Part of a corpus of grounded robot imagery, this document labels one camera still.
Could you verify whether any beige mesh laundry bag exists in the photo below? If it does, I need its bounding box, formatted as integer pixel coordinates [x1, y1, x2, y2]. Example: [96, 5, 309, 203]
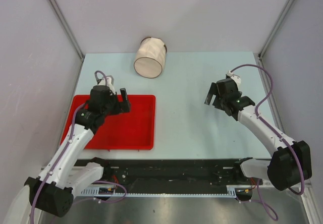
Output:
[134, 37, 167, 79]

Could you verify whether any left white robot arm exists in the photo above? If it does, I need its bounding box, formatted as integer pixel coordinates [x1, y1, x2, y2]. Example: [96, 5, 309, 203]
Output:
[25, 85, 131, 223]

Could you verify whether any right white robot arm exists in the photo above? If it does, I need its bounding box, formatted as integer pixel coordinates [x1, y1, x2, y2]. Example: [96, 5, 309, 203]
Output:
[204, 78, 312, 191]

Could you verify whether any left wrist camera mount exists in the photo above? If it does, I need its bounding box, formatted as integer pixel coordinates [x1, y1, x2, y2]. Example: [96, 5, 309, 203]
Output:
[97, 75, 117, 94]

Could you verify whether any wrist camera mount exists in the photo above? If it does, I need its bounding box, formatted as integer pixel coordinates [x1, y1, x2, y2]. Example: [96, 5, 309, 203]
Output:
[226, 71, 241, 87]
[97, 75, 117, 94]

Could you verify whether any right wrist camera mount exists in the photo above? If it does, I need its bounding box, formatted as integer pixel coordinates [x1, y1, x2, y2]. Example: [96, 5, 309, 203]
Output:
[226, 71, 241, 87]

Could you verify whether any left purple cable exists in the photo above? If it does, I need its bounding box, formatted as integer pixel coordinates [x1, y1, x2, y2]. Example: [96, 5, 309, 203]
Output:
[29, 71, 127, 224]

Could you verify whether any purple cable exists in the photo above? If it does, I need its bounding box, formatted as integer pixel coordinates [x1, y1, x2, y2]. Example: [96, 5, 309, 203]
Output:
[231, 64, 306, 221]
[29, 71, 127, 224]

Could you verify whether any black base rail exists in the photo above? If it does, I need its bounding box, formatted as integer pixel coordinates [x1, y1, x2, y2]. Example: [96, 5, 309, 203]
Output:
[73, 159, 268, 187]

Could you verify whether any white slotted cable duct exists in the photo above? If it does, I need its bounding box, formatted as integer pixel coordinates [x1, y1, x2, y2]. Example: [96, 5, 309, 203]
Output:
[80, 185, 238, 198]

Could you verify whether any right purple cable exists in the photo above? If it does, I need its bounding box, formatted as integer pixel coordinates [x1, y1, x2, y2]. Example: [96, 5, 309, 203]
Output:
[231, 64, 306, 221]

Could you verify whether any left aluminium corner post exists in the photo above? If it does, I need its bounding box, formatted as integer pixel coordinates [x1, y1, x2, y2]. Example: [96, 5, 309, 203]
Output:
[47, 0, 85, 61]

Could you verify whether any aluminium corner post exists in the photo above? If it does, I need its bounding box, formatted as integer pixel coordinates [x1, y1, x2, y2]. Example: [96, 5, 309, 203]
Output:
[47, 0, 85, 61]
[257, 0, 295, 60]

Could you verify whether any right aluminium corner post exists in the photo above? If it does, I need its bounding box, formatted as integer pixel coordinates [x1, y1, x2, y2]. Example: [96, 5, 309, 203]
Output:
[257, 0, 295, 60]

